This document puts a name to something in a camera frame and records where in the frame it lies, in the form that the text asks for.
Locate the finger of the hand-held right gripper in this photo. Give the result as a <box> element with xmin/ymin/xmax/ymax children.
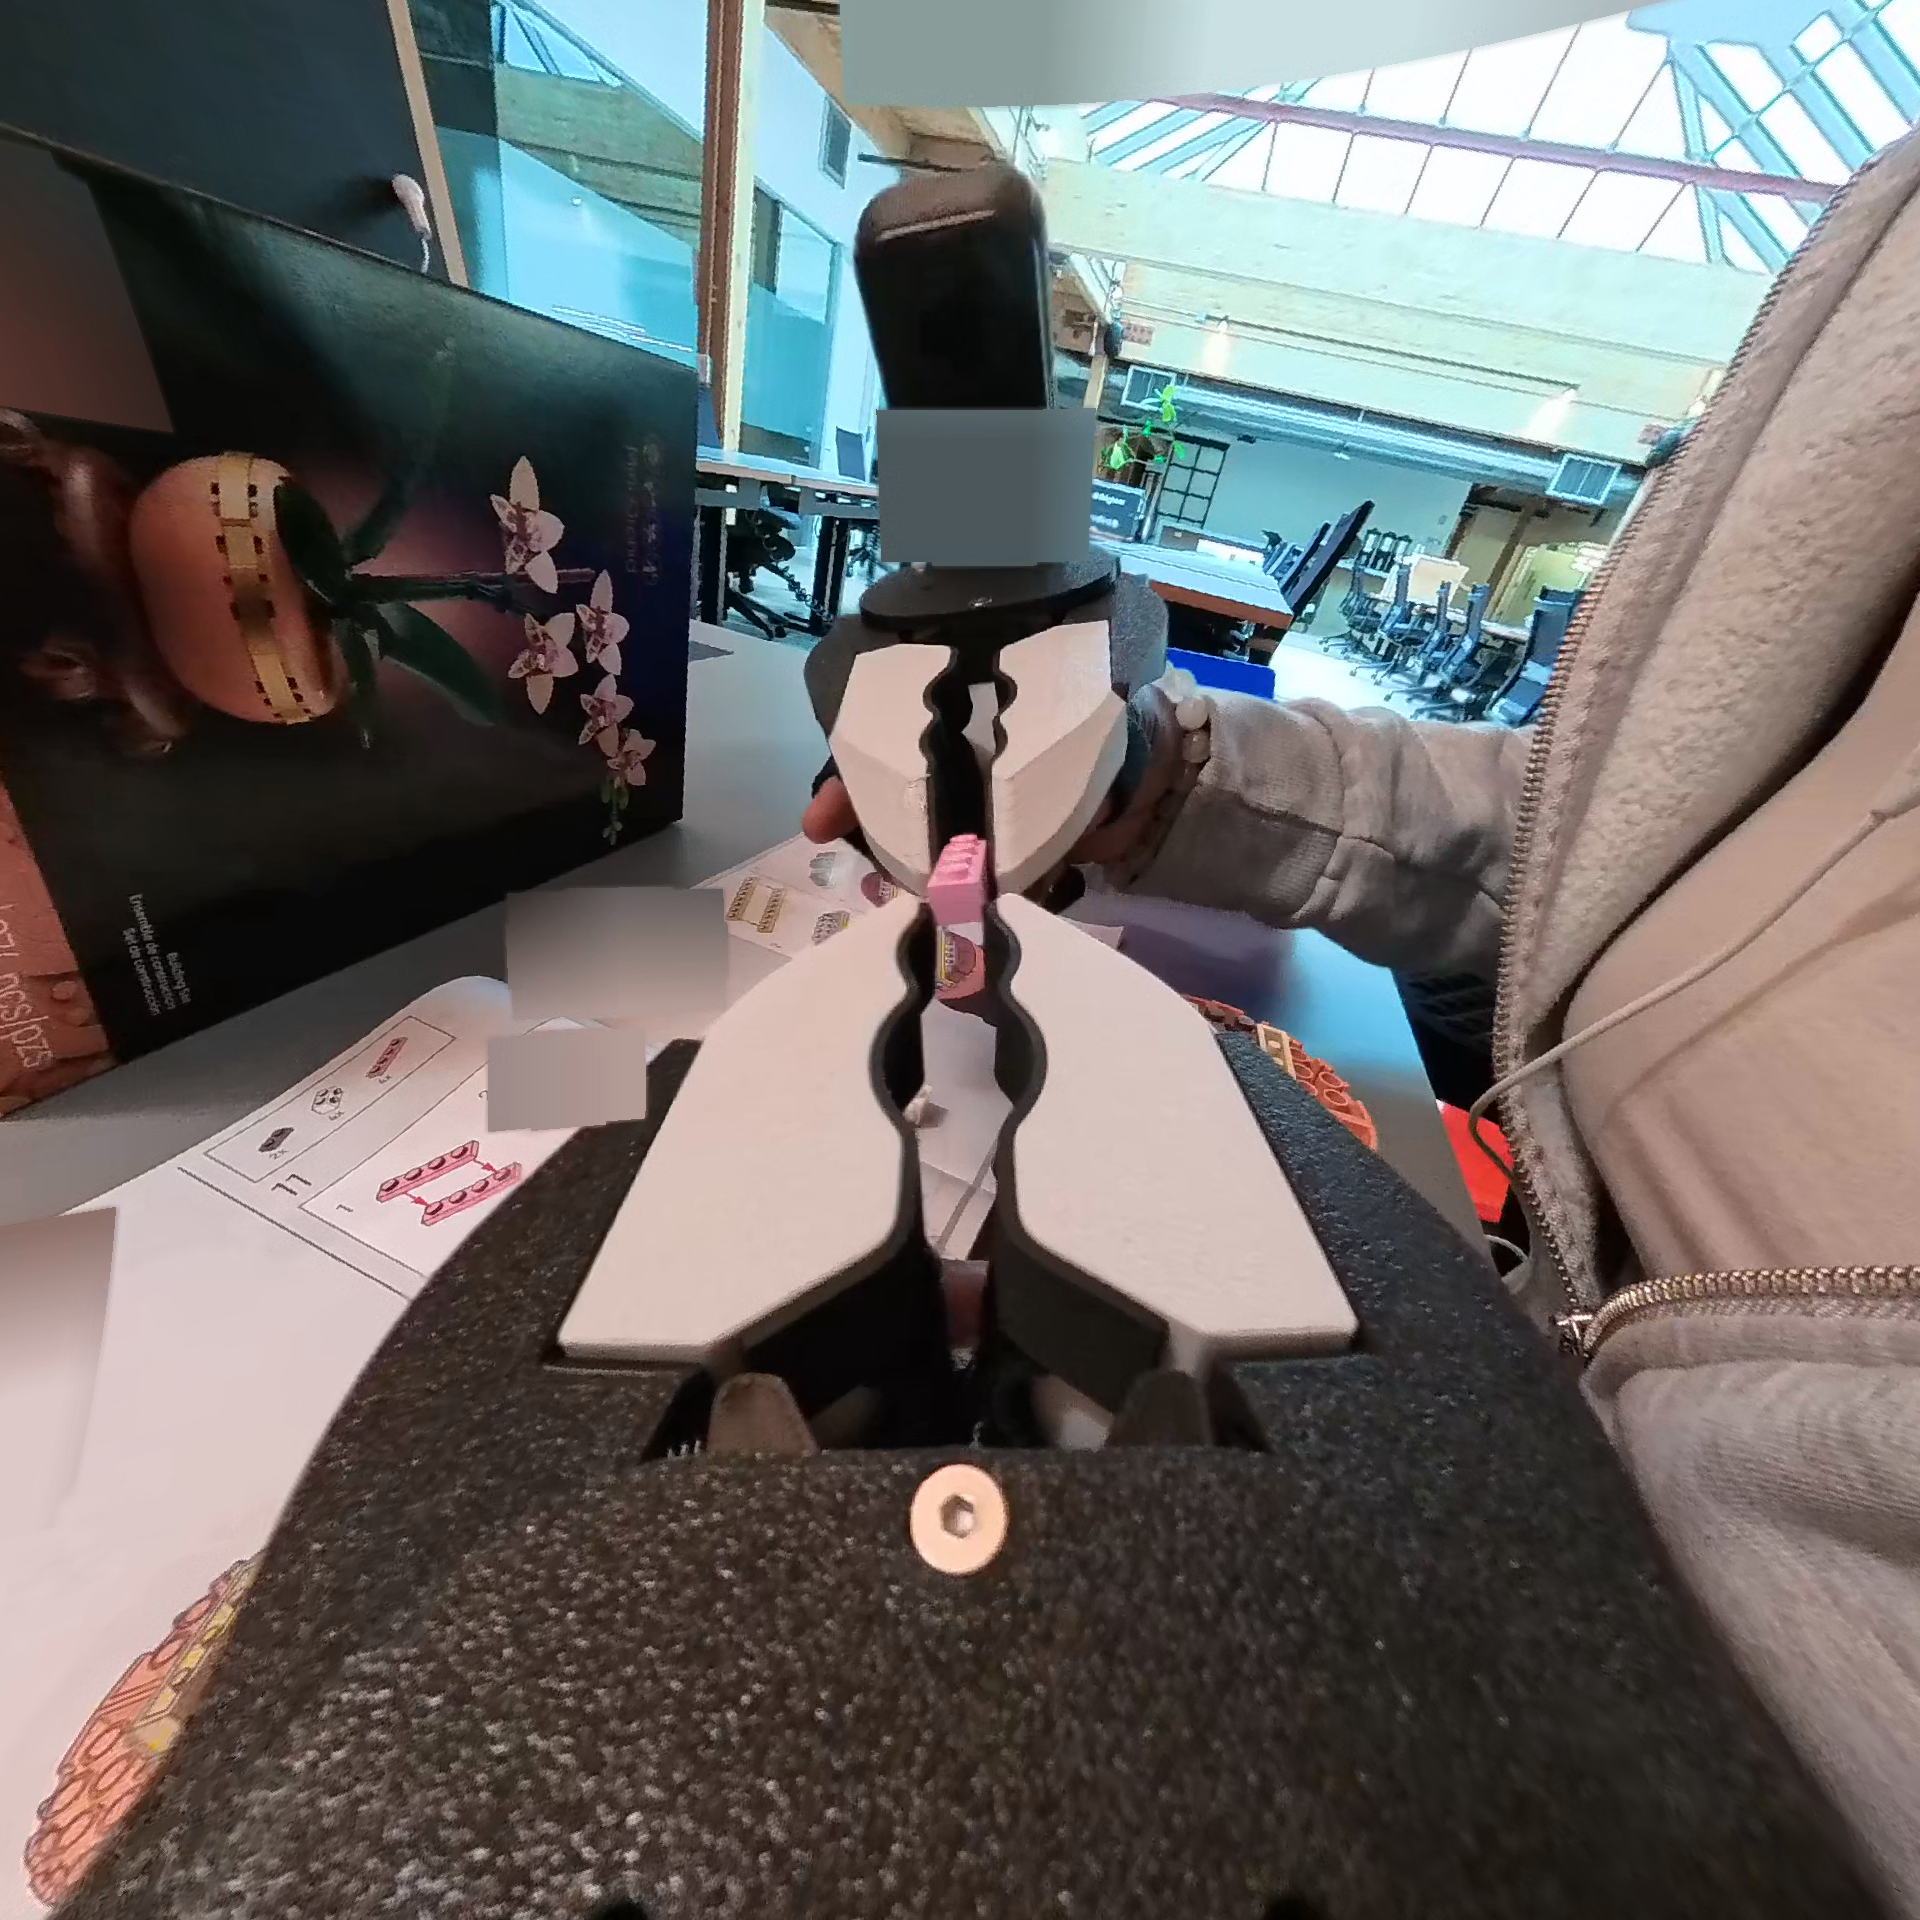
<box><xmin>832</xmin><ymin>647</ymin><xmax>962</xmax><ymax>898</ymax></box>
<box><xmin>976</xmin><ymin>625</ymin><xmax>1129</xmax><ymax>896</ymax></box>

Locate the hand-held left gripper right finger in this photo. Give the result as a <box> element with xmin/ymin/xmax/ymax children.
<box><xmin>992</xmin><ymin>902</ymin><xmax>1359</xmax><ymax>1366</ymax></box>

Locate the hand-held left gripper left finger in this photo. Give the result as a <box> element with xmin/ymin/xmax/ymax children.
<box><xmin>562</xmin><ymin>910</ymin><xmax>927</xmax><ymax>1370</ymax></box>

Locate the pink brick plate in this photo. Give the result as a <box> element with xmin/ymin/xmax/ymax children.
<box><xmin>927</xmin><ymin>842</ymin><xmax>994</xmax><ymax>1001</ymax></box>

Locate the round orange lego pot build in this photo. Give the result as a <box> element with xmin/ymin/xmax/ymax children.
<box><xmin>1200</xmin><ymin>1006</ymin><xmax>1383</xmax><ymax>1158</ymax></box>

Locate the person's right forearm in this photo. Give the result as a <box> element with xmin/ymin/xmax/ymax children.
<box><xmin>1186</xmin><ymin>686</ymin><xmax>1539</xmax><ymax>977</ymax></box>

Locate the grey desk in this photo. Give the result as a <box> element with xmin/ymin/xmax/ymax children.
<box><xmin>0</xmin><ymin>615</ymin><xmax>1502</xmax><ymax>1263</ymax></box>

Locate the wooden office desk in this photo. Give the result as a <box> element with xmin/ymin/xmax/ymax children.
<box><xmin>1118</xmin><ymin>535</ymin><xmax>1298</xmax><ymax>656</ymax></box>

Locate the person's right hand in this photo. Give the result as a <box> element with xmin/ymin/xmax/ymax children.
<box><xmin>1089</xmin><ymin>678</ymin><xmax>1211</xmax><ymax>880</ymax></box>

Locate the open building instruction booklet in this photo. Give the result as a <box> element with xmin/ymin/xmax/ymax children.
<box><xmin>0</xmin><ymin>835</ymin><xmax>992</xmax><ymax>1920</ymax></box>

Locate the dark building set box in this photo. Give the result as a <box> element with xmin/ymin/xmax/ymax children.
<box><xmin>0</xmin><ymin>121</ymin><xmax>697</xmax><ymax>1118</ymax></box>

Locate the black divider panel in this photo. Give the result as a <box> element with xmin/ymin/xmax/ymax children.
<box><xmin>0</xmin><ymin>0</ymin><xmax>452</xmax><ymax>279</ymax></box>

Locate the white cord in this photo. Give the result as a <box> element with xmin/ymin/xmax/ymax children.
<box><xmin>1466</xmin><ymin>786</ymin><xmax>1920</xmax><ymax>1127</ymax></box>

